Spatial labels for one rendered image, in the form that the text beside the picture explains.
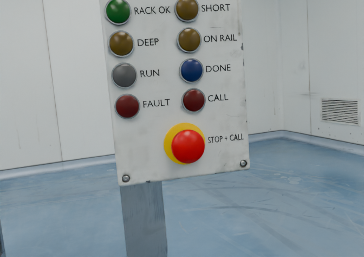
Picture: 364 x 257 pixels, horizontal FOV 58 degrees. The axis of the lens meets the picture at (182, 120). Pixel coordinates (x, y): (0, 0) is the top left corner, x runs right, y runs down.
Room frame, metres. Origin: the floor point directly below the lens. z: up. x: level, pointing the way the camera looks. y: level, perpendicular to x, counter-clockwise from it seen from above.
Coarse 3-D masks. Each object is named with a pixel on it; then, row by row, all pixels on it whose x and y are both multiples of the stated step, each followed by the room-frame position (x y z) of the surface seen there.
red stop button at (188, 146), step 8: (176, 136) 0.38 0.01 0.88; (184, 136) 0.37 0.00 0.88; (192, 136) 0.37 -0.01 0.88; (200, 136) 0.38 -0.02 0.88; (176, 144) 0.37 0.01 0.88; (184, 144) 0.37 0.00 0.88; (192, 144) 0.37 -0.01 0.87; (200, 144) 0.38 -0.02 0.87; (176, 152) 0.37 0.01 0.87; (184, 152) 0.37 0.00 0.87; (192, 152) 0.37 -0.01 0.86; (200, 152) 0.38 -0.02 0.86; (184, 160) 0.37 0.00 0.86; (192, 160) 0.38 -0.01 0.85
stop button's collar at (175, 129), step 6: (174, 126) 0.40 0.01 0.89; (180, 126) 0.40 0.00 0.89; (186, 126) 0.40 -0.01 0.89; (192, 126) 0.40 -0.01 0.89; (168, 132) 0.40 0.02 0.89; (174, 132) 0.40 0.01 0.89; (198, 132) 0.40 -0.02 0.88; (168, 138) 0.40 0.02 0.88; (204, 138) 0.40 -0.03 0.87; (168, 144) 0.39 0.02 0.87; (168, 150) 0.39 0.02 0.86; (168, 156) 0.39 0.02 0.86; (180, 162) 0.40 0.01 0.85
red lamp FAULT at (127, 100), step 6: (126, 96) 0.38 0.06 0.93; (132, 96) 0.39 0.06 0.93; (120, 102) 0.38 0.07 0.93; (126, 102) 0.38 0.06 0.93; (132, 102) 0.38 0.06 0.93; (120, 108) 0.38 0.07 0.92; (126, 108) 0.38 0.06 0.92; (132, 108) 0.38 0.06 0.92; (138, 108) 0.39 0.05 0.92; (120, 114) 0.38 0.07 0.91; (126, 114) 0.38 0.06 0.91; (132, 114) 0.38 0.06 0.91
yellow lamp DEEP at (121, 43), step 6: (114, 36) 0.38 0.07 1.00; (120, 36) 0.38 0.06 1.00; (126, 36) 0.38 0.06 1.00; (114, 42) 0.38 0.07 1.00; (120, 42) 0.38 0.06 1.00; (126, 42) 0.38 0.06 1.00; (132, 42) 0.39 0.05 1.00; (114, 48) 0.38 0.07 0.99; (120, 48) 0.38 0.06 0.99; (126, 48) 0.38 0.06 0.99; (120, 54) 0.38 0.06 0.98; (126, 54) 0.39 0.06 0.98
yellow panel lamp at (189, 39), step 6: (186, 30) 0.40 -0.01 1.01; (192, 30) 0.40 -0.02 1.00; (180, 36) 0.40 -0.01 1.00; (186, 36) 0.40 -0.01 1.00; (192, 36) 0.40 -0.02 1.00; (198, 36) 0.40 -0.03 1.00; (180, 42) 0.40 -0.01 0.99; (186, 42) 0.40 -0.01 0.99; (192, 42) 0.40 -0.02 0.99; (198, 42) 0.40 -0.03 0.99; (186, 48) 0.40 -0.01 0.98; (192, 48) 0.40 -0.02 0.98
